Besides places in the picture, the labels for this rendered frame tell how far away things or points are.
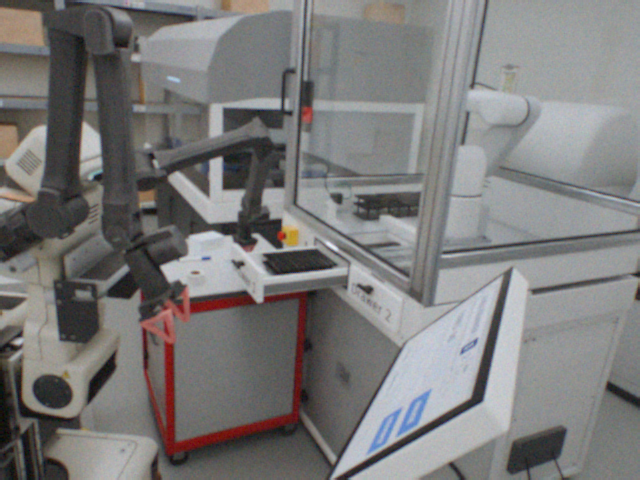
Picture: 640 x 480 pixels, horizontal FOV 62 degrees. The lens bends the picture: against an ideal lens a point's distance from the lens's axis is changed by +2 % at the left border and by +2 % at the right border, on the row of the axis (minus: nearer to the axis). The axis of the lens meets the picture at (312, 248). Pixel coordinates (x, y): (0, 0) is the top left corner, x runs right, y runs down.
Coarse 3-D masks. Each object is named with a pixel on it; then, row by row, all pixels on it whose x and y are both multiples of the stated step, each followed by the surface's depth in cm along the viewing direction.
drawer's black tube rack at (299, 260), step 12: (276, 252) 192; (288, 252) 194; (300, 252) 194; (312, 252) 195; (264, 264) 189; (288, 264) 182; (300, 264) 183; (312, 264) 183; (324, 264) 185; (336, 264) 185; (276, 276) 179
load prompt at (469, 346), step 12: (492, 288) 103; (480, 300) 102; (492, 300) 96; (480, 312) 95; (468, 324) 94; (480, 324) 88; (468, 336) 88; (480, 336) 83; (468, 348) 82; (456, 360) 81; (468, 360) 77
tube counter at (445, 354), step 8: (448, 336) 97; (456, 336) 93; (448, 344) 92; (440, 352) 92; (448, 352) 88; (440, 360) 88; (448, 360) 84; (440, 368) 84; (432, 376) 83; (440, 376) 81
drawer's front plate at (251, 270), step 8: (232, 248) 190; (240, 248) 186; (232, 256) 191; (240, 256) 182; (248, 256) 179; (232, 264) 191; (248, 264) 175; (256, 264) 172; (232, 272) 192; (248, 272) 176; (256, 272) 168; (240, 280) 184; (248, 280) 177; (256, 280) 169; (248, 288) 177; (256, 288) 170; (256, 296) 170
